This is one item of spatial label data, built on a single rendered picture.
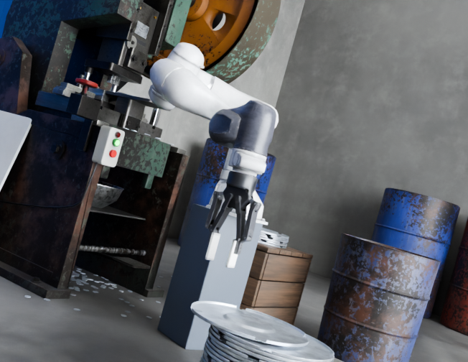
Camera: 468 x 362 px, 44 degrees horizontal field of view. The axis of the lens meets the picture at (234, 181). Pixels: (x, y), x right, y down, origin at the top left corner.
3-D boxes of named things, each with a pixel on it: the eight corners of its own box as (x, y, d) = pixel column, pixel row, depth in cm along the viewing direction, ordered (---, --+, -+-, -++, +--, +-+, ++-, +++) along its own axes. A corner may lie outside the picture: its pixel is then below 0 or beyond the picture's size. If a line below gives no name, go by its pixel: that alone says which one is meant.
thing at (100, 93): (125, 110, 247) (128, 100, 247) (101, 100, 234) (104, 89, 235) (111, 107, 252) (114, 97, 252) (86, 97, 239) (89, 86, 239)
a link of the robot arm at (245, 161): (245, 153, 152) (239, 173, 152) (217, 142, 142) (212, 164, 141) (285, 161, 145) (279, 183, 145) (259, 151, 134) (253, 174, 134)
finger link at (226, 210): (232, 195, 144) (228, 192, 145) (209, 233, 146) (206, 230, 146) (240, 197, 147) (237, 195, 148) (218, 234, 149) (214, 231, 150)
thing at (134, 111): (164, 139, 233) (173, 107, 233) (141, 131, 221) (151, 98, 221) (120, 128, 247) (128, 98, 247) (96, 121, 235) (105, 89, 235)
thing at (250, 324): (292, 322, 154) (293, 319, 154) (323, 358, 125) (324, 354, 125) (187, 296, 150) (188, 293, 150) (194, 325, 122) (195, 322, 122)
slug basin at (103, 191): (133, 215, 248) (140, 193, 248) (74, 206, 219) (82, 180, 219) (80, 197, 266) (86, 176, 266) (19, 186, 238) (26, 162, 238)
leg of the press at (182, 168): (162, 297, 252) (218, 98, 254) (146, 297, 243) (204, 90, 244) (30, 239, 302) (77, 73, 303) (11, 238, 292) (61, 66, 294)
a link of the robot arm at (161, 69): (143, 36, 173) (116, 84, 177) (174, 62, 162) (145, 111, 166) (187, 59, 188) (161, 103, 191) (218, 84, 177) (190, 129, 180)
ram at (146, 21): (149, 77, 243) (169, 9, 244) (125, 65, 230) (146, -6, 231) (120, 72, 252) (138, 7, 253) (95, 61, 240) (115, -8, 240)
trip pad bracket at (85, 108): (87, 152, 207) (103, 99, 207) (67, 146, 199) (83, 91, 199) (77, 149, 210) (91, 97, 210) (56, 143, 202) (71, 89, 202)
